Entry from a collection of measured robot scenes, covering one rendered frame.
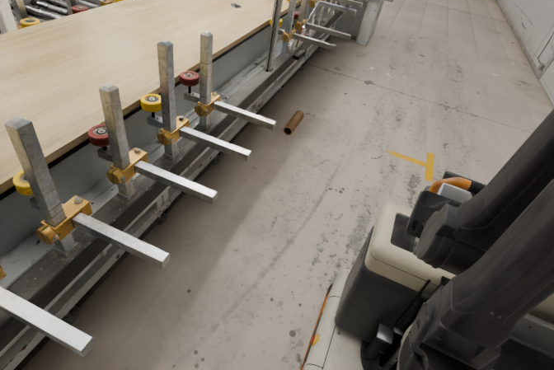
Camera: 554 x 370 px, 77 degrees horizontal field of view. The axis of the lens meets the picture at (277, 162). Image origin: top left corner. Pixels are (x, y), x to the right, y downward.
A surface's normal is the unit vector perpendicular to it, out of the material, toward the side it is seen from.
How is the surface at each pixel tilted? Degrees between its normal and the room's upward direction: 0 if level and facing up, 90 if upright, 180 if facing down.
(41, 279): 0
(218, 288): 0
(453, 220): 21
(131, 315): 0
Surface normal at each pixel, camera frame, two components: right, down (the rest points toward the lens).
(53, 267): 0.14, -0.76
